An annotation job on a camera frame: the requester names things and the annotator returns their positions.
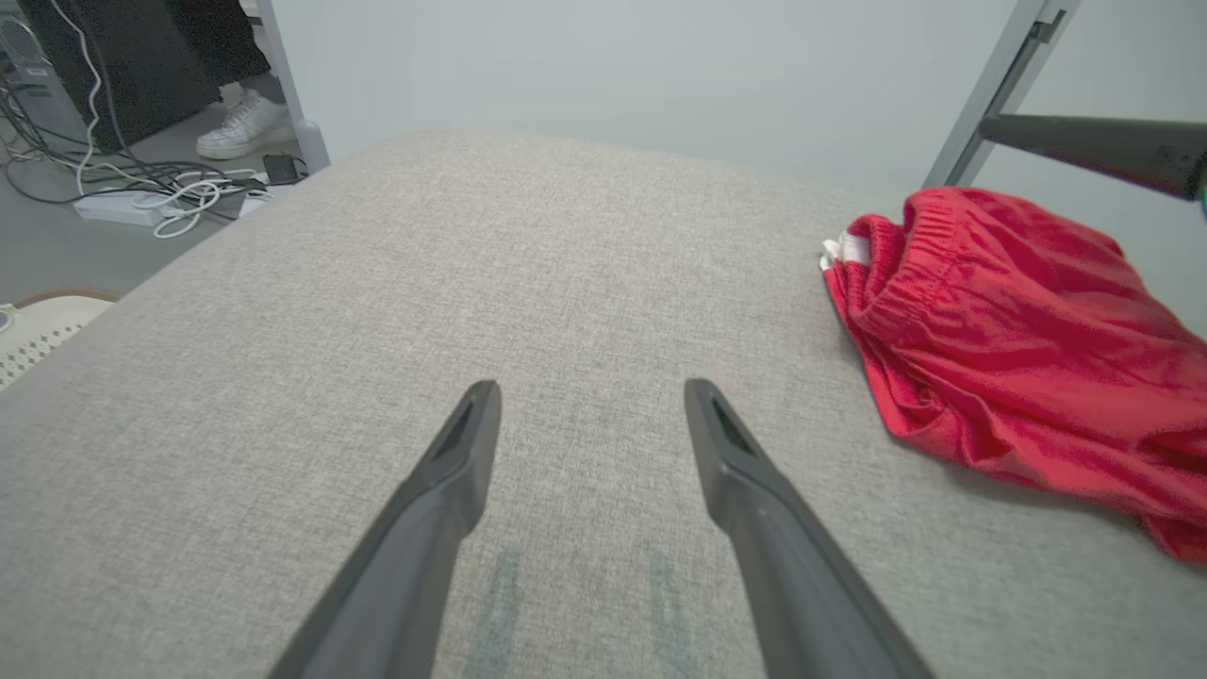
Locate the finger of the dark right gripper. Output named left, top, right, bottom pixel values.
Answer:
left=978, top=113, right=1207, bottom=202

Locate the white cable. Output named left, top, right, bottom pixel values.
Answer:
left=47, top=0, right=248, bottom=240

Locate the black cable bundle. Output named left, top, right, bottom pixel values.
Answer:
left=0, top=75, right=270, bottom=223

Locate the grey computer tower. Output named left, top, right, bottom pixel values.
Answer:
left=0, top=0, right=92, bottom=157

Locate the pale partition post rounded foot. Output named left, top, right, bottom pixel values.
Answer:
left=253, top=0, right=333, bottom=174

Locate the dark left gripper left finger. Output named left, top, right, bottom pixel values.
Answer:
left=269, top=379, right=504, bottom=679

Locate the grey metal partition post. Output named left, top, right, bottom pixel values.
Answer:
left=922, top=0, right=1083, bottom=190

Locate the white power strip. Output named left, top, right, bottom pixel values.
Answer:
left=74, top=189, right=194, bottom=228

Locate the red shorts white stripe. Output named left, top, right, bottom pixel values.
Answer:
left=818, top=185, right=1207, bottom=568

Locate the cream perforated laundry basket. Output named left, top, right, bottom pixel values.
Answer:
left=0, top=290, right=122, bottom=392

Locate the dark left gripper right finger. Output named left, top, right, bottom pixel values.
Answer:
left=683, top=377, right=936, bottom=679

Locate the white sneaker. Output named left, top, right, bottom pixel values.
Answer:
left=195, top=89, right=299, bottom=161

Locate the black cabinet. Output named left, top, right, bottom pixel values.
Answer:
left=17, top=0, right=223, bottom=154

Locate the dark trouser leg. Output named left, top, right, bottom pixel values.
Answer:
left=165, top=0, right=274, bottom=91

